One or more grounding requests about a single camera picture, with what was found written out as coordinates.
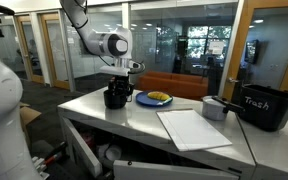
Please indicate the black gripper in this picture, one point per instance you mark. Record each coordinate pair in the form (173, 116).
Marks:
(120, 85)

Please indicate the black bowl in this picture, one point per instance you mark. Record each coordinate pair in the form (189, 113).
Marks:
(114, 100)

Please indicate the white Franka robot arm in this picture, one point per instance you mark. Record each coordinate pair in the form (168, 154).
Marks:
(0, 100)

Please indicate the white bowl inside cabinet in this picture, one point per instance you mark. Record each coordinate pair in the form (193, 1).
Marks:
(113, 153)

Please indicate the blue round plate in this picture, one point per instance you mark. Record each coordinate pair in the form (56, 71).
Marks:
(144, 99)

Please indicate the white counter cabinet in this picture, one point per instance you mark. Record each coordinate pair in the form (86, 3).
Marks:
(144, 123)

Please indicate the yellow toy corn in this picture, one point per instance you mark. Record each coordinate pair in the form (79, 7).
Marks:
(158, 96)

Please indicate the white and blue utensil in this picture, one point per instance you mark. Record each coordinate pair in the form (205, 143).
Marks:
(165, 101)

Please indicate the orange sofa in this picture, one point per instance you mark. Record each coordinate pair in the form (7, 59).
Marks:
(174, 85)

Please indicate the open white cabinet door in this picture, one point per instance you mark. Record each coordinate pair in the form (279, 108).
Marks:
(80, 146)

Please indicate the white paper pad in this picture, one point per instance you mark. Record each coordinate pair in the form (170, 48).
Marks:
(192, 130)

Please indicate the red and black hand tool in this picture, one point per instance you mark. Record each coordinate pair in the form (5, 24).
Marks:
(55, 154)

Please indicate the brown cardboard box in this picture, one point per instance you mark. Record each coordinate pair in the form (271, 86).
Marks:
(29, 115)

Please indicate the black trash bin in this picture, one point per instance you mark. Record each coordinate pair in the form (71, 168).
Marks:
(267, 106)

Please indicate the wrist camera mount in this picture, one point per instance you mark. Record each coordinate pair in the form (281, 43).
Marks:
(122, 68)

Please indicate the wooden frame glass door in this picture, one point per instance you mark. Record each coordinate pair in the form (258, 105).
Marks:
(29, 50)
(55, 50)
(240, 36)

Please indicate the white wall sign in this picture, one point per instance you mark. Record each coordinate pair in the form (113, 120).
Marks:
(217, 47)

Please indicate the wall mounted television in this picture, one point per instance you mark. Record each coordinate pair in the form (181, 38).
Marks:
(252, 51)

